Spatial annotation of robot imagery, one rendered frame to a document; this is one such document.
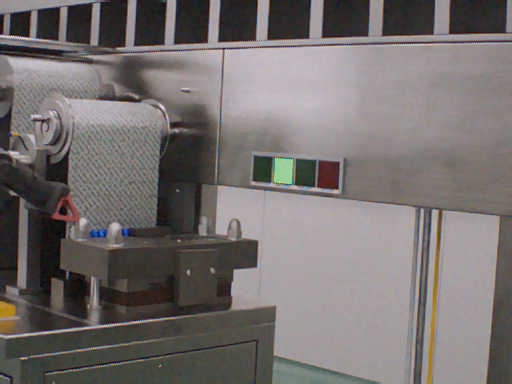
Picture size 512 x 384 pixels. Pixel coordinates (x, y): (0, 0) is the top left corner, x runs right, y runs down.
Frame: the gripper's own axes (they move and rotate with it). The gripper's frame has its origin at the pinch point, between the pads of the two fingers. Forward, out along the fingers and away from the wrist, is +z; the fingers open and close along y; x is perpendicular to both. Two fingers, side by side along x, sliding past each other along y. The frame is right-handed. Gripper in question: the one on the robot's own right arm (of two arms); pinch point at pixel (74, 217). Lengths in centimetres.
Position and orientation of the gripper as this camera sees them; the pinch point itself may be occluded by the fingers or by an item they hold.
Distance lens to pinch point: 199.9
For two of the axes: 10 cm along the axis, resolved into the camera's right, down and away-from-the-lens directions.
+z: 5.8, 5.0, 6.4
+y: 7.1, 0.7, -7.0
